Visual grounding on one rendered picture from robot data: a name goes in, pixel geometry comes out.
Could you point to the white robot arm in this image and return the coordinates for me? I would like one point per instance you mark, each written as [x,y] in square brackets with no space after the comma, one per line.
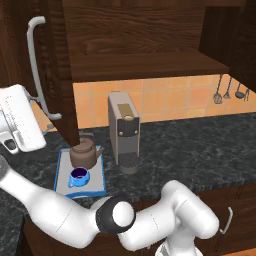
[63,216]

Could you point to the hanging metal whisk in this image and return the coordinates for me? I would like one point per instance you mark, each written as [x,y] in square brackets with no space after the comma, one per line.
[217,97]

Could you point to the hanging metal ladle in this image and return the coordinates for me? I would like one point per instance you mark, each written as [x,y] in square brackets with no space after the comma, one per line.
[239,94]

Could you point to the dark wood base cabinet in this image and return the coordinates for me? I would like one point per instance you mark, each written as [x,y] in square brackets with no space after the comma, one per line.
[233,206]

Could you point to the hanging metal spatula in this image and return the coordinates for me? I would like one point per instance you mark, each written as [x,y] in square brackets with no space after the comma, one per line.
[227,93]

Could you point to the brown kettle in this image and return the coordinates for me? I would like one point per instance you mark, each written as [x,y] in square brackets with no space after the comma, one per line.
[85,154]

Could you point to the blue mug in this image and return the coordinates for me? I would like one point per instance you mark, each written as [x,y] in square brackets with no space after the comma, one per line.
[79,177]

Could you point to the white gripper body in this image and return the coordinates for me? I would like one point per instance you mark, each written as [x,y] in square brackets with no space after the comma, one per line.
[23,116]

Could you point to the dark wood cabinet door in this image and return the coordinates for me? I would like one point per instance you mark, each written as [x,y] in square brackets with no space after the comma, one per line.
[56,66]
[235,40]

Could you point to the grey coffee machine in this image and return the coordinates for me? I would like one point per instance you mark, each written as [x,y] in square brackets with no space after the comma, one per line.
[126,133]

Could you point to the grey tray with blue rim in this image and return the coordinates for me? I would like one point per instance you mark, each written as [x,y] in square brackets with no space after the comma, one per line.
[95,181]

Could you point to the dark wood wall cabinet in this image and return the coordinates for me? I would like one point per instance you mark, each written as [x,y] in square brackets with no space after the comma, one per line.
[140,43]

